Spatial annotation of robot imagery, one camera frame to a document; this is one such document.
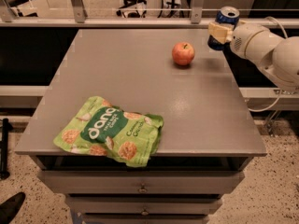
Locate blue pepsi can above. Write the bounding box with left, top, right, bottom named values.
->
left=207, top=7, right=240, bottom=50

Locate grey top drawer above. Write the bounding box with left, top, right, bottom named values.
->
left=38, top=171, right=244, bottom=194

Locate green rice chips bag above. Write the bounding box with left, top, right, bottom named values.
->
left=53, top=96, right=164, bottom=167

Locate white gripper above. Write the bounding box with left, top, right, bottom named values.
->
left=208, top=21, right=259, bottom=59

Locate black shoe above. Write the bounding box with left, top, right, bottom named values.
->
left=0, top=192, right=25, bottom=224

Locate black office chair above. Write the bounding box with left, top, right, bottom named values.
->
left=116, top=0, right=147, bottom=18

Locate grey middle drawer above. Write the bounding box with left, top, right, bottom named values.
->
left=65, top=196, right=222, bottom=215

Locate grey bottom drawer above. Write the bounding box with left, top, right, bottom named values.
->
left=83, top=215, right=208, bottom=224

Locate grey metal railing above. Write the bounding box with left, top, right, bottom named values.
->
left=0, top=0, right=299, bottom=29

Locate grey drawer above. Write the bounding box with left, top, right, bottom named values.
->
left=65, top=196, right=222, bottom=215
left=83, top=215, right=208, bottom=224
left=38, top=171, right=244, bottom=194

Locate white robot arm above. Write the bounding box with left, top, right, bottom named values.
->
left=208, top=21, right=299, bottom=91

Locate red apple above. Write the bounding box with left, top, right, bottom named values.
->
left=172, top=42, right=195, bottom=65

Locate black stand pole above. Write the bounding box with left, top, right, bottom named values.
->
left=0, top=119, right=13, bottom=180

